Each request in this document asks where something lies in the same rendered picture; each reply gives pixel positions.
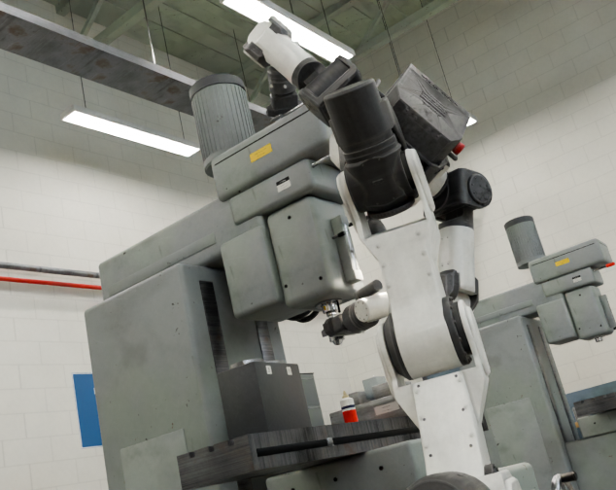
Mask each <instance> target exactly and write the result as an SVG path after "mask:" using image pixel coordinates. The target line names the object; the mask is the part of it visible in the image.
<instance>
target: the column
mask: <svg viewBox="0 0 616 490"><path fill-rule="evenodd" d="M85 321H86V335H87V342H88V349H89V356H90V362H91V369H92V377H93V384H94V391H95V397H96V404H97V411H98V418H99V426H100V433H101V439H102V446H103V453H104V460H105V468H106V475H107V481H108V488H109V490H182V484H181V479H180V473H179V467H178V461H177V456H179V455H183V454H186V453H189V452H194V450H197V449H201V448H204V447H207V446H213V445H214V444H217V443H220V442H223V441H226V440H229V438H228V433H227V427H226V423H225V418H224V412H223V409H222V398H221V392H220V387H219V382H218V378H217V374H218V373H220V372H223V371H226V370H229V369H230V366H231V365H233V364H235V363H238V362H242V361H246V360H250V359H260V358H262V359H263V360H264V361H265V362H268V361H274V360H284V363H285V364H286V363H287V360H286V355H285V351H284V346H283V342H282V338H281V334H280V329H279V324H278V322H270V321H256V320H240V319H237V318H235V317H234V314H233V309H232V304H231V299H230V294H229V289H228V285H227V280H226V275H225V270H224V269H218V268H212V267H205V266H197V265H190V264H183V263H177V264H175V265H173V266H171V267H169V268H167V269H165V270H163V271H161V272H159V273H158V274H156V275H154V276H152V277H150V278H148V279H146V280H144V281H142V282H140V283H138V284H136V285H134V286H132V287H130V288H128V289H126V290H124V291H122V292H120V293H118V294H116V295H115V296H113V297H110V298H108V299H106V300H104V301H102V302H100V303H98V304H96V305H94V306H92V307H91V308H89V309H87V310H86V311H85ZM291 472H293V471H291ZM283 473H290V472H280V473H274V474H270V475H265V476H259V477H254V478H248V479H243V480H237V481H232V482H227V483H222V484H217V485H211V486H206V487H200V488H195V489H190V490H267V487H266V479H267V478H269V477H272V476H276V475H280V474H283Z"/></svg>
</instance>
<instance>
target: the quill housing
mask: <svg viewBox="0 0 616 490"><path fill-rule="evenodd" d="M338 215H343V216H346V215H345V211H344V208H343V206H342V205H340V204H338V203H335V202H332V201H328V200H325V199H321V198H318V197H314V196H312V195H307V196H304V197H302V198H300V199H299V200H297V201H295V202H293V203H291V204H289V205H287V206H285V207H284V208H282V209H280V210H278V211H276V212H274V213H272V214H270V215H269V217H268V220H267V223H268V227H269V231H270V236H271V240H272V245H273V249H274V254H275V258H276V263H277V266H278V271H279V275H280V279H281V284H282V288H283V293H284V297H285V302H286V305H287V306H288V307H289V308H291V309H298V310H309V311H321V312H322V311H323V310H322V309H318V308H316V307H315V305H316V304H317V303H319V302H321V301H323V300H327V299H331V298H342V302H341V303H340V304H339V305H341V304H343V303H346V302H348V301H351V300H353V299H355V291H357V290H359V289H360V288H362V287H363V283H362V281H359V282H357V283H355V284H351V283H347V282H346V279H345V275H344V271H343V267H342V263H341V260H340V256H339V252H338V248H337V244H336V241H335V239H332V236H334V233H333V229H332V225H331V221H330V220H331V219H333V218H335V217H337V216H338Z"/></svg>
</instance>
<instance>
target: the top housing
mask: <svg viewBox="0 0 616 490"><path fill-rule="evenodd" d="M332 133H333V132H332V130H331V127H328V126H327V125H326V124H324V123H323V122H322V121H320V120H319V119H318V118H317V117H316V116H314V115H313V114H312V113H311V112H310V111H309V110H308V109H307V107H306V106H305V105H303V106H302V107H300V108H298V109H297V110H295V111H293V112H292V113H290V114H288V115H287V116H285V117H283V118H281V119H280V120H278V121H276V122H274V123H272V124H271V125H269V126H268V127H266V128H265V129H263V130H261V131H260V132H258V133H256V134H255V135H253V136H251V137H250V138H248V139H246V140H244V141H243V142H241V143H239V144H238V145H236V146H234V147H233V148H231V149H229V150H227V151H226V152H224V153H222V154H221V155H219V156H217V157H215V158H214V159H213V160H212V162H211V165H212V170H213V175H214V180H215V184H216V189H217V194H218V198H219V200H220V201H227V200H229V199H230V198H232V197H234V196H235V195H237V194H239V193H241V192H243V191H245V190H247V189H249V188H251V187H253V186H255V185H257V184H259V183H261V182H263V181H264V180H266V179H268V178H270V177H272V176H274V175H275V174H277V173H279V172H281V171H283V170H285V169H287V168H288V167H290V166H292V165H294V164H296V163H298V162H299V161H301V160H303V159H305V158H309V159H311V160H314V161H318V160H320V159H321V158H324V157H326V156H328V155H329V138H330V136H331V134H332ZM323 164H325V165H328V166H331V167H334V168H337V169H339V168H338V167H337V166H336V165H335V164H334V163H333V162H332V160H331V159H328V160H326V161H324V162H323Z"/></svg>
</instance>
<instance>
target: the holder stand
mask: <svg viewBox="0 0 616 490"><path fill-rule="evenodd" d="M217 378H218V382H219V387H220V392H221V398H222V407H223V412H224V418H225V423H226V427H227V433H228V438H229V440H231V439H234V438H238V437H241V436H243V435H246V434H255V433H264V432H273V431H281V430H289V429H298V428H307V427H312V424H311V420H310V415H309V411H308V406H307V402H306V398H305V394H304V390H303V385H302V381H301V376H300V372H299V367H298V364H285V363H284V360H274V361H268V362H265V361H264V360H263V359H262V358H260V359H250V360H246V361H242V362H238V363H235V364H233V365H231V366H230V369H229V370H226V371H223V372H220V373H218V374H217Z"/></svg>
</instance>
